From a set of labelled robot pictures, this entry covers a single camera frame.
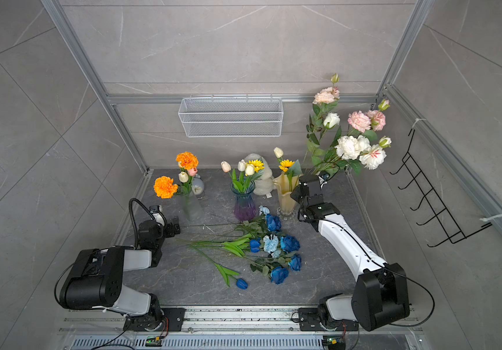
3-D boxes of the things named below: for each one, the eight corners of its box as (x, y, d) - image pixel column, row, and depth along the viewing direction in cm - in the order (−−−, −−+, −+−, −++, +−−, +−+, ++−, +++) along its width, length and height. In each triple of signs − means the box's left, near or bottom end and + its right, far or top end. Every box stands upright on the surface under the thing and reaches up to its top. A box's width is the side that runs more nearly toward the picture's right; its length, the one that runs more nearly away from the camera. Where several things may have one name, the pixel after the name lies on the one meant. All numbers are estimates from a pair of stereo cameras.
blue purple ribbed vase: (234, 222, 100) (230, 194, 83) (235, 207, 105) (231, 179, 88) (256, 222, 100) (256, 194, 83) (256, 207, 105) (256, 179, 88)
